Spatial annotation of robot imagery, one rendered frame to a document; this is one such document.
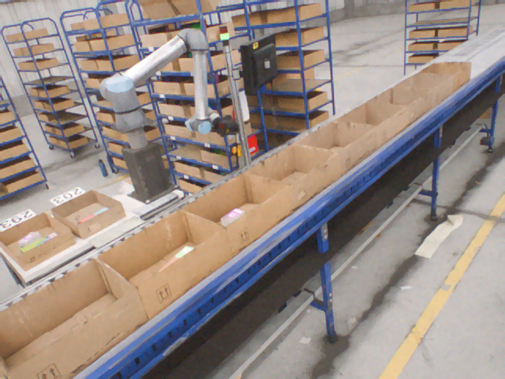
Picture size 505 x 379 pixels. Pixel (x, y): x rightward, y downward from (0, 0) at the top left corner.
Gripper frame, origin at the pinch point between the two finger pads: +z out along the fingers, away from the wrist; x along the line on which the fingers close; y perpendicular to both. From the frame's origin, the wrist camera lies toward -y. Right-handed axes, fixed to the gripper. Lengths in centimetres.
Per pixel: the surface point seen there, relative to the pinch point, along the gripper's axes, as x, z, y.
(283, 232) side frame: 79, 89, -31
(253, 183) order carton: 63, 59, -27
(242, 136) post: 3.2, 6.8, -4.3
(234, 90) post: 8.6, -9.0, -31.1
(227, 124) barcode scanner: 12.5, -2.0, -10.4
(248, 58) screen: 12, -6, -55
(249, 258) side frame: 99, 89, -26
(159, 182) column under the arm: 54, -6, 30
